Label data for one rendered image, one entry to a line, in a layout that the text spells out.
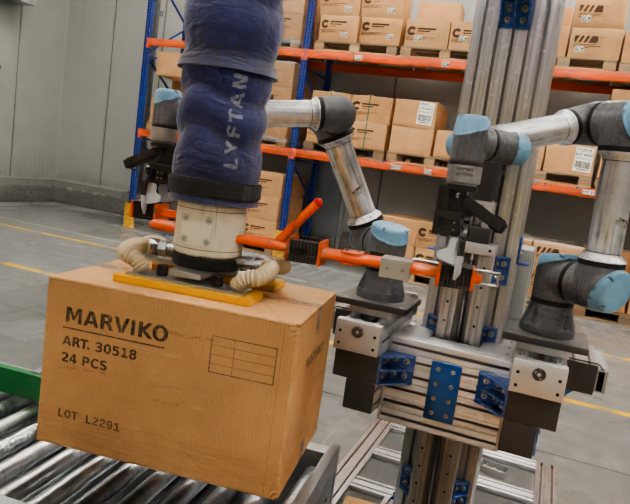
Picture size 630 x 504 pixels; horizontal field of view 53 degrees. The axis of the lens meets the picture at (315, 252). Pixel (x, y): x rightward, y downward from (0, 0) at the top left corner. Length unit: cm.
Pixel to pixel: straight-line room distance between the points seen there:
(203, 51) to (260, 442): 87
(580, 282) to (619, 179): 28
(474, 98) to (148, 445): 136
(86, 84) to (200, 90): 1166
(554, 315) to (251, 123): 97
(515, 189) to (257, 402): 107
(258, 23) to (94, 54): 1165
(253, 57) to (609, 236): 98
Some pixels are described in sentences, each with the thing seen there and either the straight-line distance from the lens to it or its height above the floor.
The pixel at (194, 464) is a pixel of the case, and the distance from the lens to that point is 150.
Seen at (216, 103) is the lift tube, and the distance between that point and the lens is 145.
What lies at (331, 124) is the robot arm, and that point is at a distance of 183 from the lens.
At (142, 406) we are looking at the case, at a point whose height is 83.
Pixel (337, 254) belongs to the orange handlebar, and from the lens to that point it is 145.
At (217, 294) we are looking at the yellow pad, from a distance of 142.
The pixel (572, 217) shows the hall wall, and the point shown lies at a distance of 977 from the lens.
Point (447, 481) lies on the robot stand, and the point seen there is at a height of 50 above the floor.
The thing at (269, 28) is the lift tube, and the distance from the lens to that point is 149.
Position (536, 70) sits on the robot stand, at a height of 178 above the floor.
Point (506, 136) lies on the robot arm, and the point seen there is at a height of 154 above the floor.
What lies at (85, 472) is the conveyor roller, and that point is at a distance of 183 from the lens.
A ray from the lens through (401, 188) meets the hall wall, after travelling 1004.
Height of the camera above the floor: 142
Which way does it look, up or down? 8 degrees down
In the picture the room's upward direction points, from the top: 8 degrees clockwise
